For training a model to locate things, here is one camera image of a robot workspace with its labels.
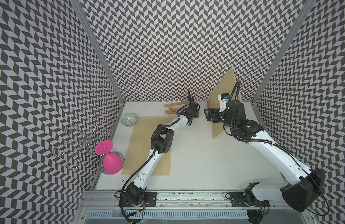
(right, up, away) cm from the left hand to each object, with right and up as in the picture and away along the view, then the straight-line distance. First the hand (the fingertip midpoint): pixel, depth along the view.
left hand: (194, 111), depth 110 cm
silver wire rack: (-66, -18, -36) cm, 78 cm away
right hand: (+5, -1, -34) cm, 35 cm away
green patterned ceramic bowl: (-50, -6, -5) cm, 51 cm away
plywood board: (-38, -25, -19) cm, 49 cm away
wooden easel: (-17, +1, +1) cm, 17 cm away
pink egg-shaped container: (-42, -24, -47) cm, 68 cm away
